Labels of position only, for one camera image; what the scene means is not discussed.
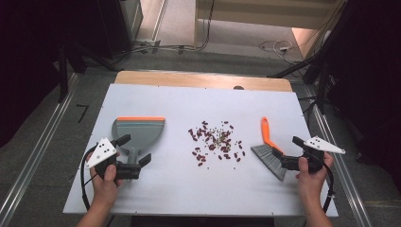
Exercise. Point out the grey dustpan with orange edge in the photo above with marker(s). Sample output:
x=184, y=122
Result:
x=142, y=132

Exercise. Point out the metal floor rail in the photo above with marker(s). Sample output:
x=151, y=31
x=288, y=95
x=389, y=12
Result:
x=38, y=151
x=343, y=176

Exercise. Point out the beige wooden shelf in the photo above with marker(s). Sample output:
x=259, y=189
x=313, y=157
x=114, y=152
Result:
x=268, y=12

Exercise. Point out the person's right hand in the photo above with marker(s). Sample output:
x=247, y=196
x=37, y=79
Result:
x=310, y=186

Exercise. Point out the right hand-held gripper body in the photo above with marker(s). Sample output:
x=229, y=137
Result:
x=324, y=145

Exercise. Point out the pile of red beans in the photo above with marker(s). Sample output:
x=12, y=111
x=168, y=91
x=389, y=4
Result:
x=212, y=147

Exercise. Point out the white board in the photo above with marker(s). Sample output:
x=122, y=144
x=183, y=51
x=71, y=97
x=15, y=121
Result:
x=189, y=186

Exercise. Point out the wooden table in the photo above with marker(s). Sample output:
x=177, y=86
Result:
x=189, y=78

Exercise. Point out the dark cabinet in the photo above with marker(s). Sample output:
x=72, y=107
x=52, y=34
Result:
x=113, y=28

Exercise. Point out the person's left hand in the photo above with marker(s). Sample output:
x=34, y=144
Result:
x=104, y=187

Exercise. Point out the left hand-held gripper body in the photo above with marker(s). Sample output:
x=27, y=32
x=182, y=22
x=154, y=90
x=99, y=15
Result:
x=101, y=152

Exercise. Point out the black stand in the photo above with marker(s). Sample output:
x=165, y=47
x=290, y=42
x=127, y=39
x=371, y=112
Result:
x=321, y=85
x=63, y=75

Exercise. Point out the orange brush with grey bristles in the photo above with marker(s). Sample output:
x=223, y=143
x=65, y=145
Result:
x=268, y=156

